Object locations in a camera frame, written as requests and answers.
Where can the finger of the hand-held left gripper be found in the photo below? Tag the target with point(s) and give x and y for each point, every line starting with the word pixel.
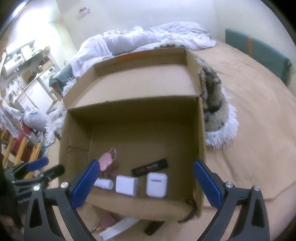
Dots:
pixel 52 172
pixel 34 165

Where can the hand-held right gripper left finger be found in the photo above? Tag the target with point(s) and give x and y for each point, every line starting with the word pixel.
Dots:
pixel 85 183

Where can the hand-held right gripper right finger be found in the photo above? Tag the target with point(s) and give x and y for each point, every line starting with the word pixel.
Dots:
pixel 208 183

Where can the small white bottle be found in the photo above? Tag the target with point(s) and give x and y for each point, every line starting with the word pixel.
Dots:
pixel 104 183

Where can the white charger plug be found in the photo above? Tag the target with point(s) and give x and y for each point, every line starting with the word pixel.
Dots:
pixel 126 185

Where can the white earbuds case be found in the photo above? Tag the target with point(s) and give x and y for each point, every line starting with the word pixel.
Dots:
pixel 156 185

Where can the black bar with red print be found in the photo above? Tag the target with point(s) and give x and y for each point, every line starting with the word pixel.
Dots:
pixel 150 168

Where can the cardboard box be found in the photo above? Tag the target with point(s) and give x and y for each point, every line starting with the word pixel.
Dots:
pixel 138 129

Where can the yellow wooden rack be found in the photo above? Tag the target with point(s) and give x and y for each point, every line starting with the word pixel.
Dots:
pixel 20 150

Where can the red bag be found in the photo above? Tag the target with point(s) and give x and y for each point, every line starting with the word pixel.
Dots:
pixel 22 141

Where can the pink plastic item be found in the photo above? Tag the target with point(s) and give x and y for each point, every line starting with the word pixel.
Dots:
pixel 108 222

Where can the grey stuffed bag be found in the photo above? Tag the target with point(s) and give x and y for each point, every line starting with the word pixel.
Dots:
pixel 35 119

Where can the hanging white cloth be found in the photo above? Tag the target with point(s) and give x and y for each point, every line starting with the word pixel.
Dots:
pixel 9 118

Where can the white kitchen cabinet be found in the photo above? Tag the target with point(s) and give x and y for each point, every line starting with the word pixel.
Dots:
pixel 34 96

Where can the small black flat item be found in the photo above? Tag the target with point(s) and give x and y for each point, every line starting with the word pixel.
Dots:
pixel 153 228

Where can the leopard print furry coat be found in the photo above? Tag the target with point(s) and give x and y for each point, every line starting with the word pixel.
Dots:
pixel 215 109

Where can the white washing machine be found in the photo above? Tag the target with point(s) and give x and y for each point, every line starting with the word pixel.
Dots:
pixel 47 77

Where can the teal armchair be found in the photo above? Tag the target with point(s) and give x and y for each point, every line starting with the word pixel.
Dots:
pixel 61 77

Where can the white water heater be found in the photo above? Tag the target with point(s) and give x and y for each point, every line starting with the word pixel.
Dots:
pixel 10 68

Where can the teal cushion with orange stripe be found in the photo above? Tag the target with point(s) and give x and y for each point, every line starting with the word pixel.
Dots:
pixel 259 51

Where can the white duvet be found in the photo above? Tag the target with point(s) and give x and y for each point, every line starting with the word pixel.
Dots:
pixel 161 34

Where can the red and white wall fixture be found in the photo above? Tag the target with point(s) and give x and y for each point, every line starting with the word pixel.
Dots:
pixel 83 12

